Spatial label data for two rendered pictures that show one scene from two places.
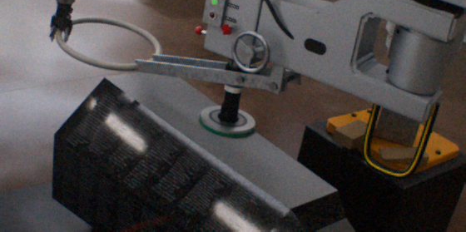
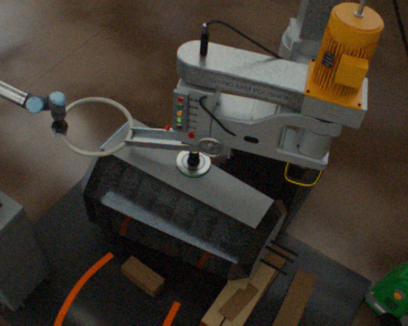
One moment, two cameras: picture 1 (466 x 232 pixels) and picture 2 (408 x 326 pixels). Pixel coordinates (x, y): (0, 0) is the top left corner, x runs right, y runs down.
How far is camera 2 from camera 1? 140 cm
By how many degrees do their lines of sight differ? 30
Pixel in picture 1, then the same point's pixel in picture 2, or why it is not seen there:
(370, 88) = (289, 157)
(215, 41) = (183, 137)
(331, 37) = (261, 135)
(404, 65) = (309, 147)
